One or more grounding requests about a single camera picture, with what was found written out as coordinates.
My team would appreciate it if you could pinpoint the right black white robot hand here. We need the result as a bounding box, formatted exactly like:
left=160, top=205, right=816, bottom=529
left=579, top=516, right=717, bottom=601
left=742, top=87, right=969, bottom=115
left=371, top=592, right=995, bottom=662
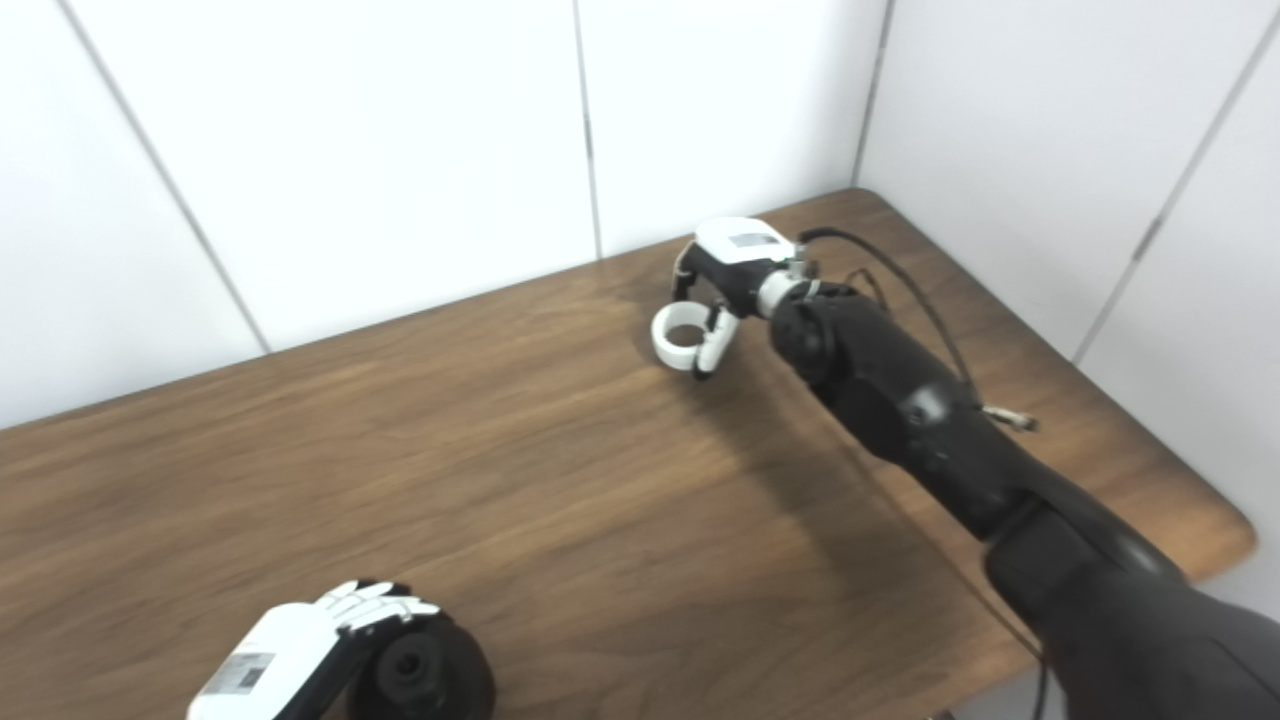
left=672, top=217, right=801, bottom=381

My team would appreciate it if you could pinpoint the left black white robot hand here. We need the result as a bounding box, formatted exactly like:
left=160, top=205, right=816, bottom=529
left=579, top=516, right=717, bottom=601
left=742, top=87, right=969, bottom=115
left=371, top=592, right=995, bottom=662
left=187, top=579, right=441, bottom=720

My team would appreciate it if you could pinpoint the white toothed plastic ring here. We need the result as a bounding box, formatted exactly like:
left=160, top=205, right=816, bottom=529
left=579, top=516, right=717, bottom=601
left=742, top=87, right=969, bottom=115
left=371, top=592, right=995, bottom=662
left=651, top=302, right=716, bottom=372

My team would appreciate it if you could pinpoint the round black plastic part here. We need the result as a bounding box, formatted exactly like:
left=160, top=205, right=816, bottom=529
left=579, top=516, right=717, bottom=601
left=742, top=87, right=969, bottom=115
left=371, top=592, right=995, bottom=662
left=350, top=610, right=496, bottom=720

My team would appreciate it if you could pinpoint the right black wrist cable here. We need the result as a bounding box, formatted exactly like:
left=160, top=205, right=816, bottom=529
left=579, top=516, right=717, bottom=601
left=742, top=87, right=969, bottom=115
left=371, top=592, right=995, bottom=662
left=797, top=227, right=1039, bottom=434

